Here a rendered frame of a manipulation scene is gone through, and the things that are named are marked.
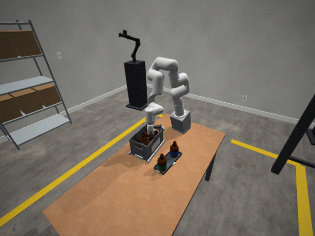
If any brown glass bottle with green label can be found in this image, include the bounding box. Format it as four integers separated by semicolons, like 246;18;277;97
157;154;167;172

